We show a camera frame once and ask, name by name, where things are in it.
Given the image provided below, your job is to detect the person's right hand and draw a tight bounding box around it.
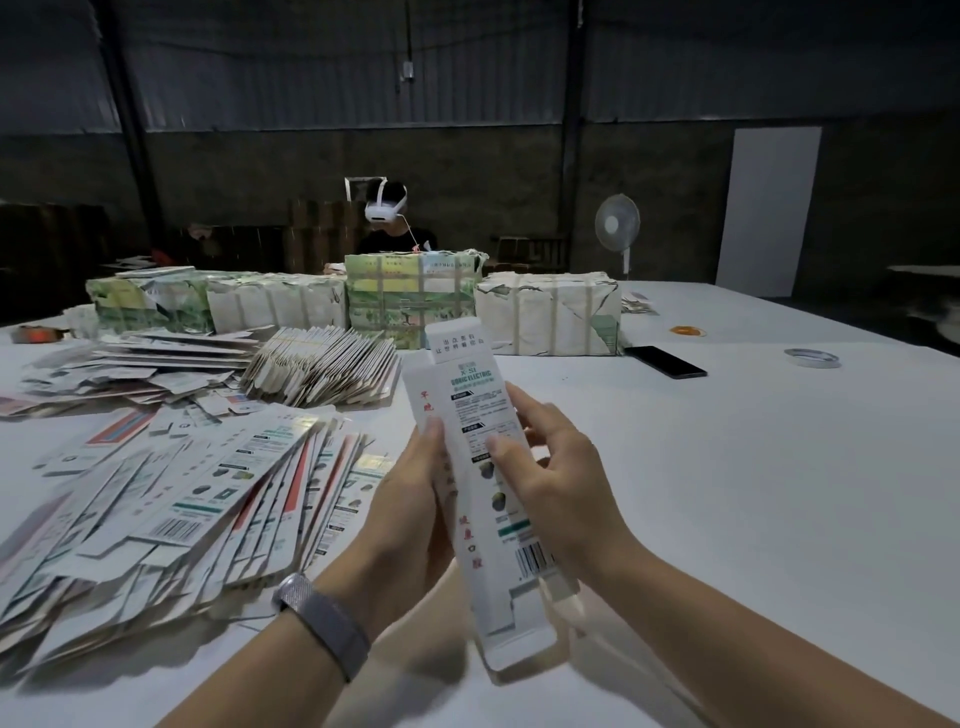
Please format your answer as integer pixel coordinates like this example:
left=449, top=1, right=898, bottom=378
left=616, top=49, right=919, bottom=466
left=487, top=382, right=647, bottom=594

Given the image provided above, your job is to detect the person's left hand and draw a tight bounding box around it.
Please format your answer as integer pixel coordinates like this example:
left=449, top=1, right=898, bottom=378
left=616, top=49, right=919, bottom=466
left=322, top=415, right=456, bottom=639

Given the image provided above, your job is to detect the white toothbrush carton box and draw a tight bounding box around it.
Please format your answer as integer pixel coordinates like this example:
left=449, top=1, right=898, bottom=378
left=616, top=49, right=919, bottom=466
left=400, top=315, right=581, bottom=672

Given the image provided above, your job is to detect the fanned stack of white cartons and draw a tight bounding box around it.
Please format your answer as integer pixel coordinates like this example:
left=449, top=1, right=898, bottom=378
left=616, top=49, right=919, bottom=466
left=243, top=325, right=404, bottom=410

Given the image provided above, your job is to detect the pile of cartons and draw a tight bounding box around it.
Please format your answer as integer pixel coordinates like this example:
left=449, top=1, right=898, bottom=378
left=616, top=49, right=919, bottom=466
left=0, top=327, right=399, bottom=677

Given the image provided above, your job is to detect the person's left forearm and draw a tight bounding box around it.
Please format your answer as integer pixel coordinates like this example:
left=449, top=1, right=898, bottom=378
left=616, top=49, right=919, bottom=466
left=157, top=607, right=354, bottom=728

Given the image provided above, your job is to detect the person's right forearm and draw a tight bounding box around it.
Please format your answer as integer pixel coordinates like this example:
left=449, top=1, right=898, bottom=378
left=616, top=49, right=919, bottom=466
left=592, top=540, right=960, bottom=728

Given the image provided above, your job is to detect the grey band wristwatch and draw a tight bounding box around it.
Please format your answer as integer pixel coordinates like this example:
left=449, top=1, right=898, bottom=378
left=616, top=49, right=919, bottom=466
left=271, top=571, right=372, bottom=684

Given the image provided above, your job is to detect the black smartphone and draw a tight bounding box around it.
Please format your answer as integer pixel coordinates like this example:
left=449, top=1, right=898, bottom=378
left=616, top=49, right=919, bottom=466
left=622, top=343, right=708, bottom=380

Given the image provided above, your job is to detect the green printed wrapped bundle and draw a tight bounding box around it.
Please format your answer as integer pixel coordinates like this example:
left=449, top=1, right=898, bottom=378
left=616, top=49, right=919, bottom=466
left=343, top=249, right=489, bottom=351

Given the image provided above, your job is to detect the dark wooden chair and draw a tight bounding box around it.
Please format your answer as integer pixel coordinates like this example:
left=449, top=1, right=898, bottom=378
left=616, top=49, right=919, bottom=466
left=492, top=234, right=569, bottom=272

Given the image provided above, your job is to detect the white standing fan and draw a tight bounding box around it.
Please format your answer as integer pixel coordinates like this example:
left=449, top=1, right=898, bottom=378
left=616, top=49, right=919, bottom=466
left=594, top=193, right=644, bottom=276

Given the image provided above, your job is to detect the row of white wrapped bundles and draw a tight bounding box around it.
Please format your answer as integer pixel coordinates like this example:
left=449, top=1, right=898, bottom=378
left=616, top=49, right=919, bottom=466
left=85, top=265, right=350, bottom=336

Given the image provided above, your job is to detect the stack of brown cartons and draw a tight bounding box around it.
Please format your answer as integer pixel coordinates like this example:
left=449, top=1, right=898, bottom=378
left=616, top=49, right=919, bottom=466
left=285, top=199, right=369, bottom=275

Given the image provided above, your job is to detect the white board panel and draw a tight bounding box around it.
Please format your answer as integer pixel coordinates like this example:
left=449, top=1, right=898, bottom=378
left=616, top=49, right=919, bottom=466
left=715, top=126, right=824, bottom=300

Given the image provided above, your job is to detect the cluttered side table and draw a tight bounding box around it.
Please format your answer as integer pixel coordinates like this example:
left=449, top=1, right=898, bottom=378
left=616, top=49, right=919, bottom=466
left=888, top=264, right=960, bottom=347

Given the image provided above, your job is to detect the white strapped wrapped bundle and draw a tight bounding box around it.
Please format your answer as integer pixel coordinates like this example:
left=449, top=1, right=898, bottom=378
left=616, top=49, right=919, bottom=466
left=474, top=270, right=624, bottom=359

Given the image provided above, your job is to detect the white head-mounted camera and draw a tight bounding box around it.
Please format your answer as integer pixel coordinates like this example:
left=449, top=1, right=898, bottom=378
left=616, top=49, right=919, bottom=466
left=348, top=177, right=410, bottom=227

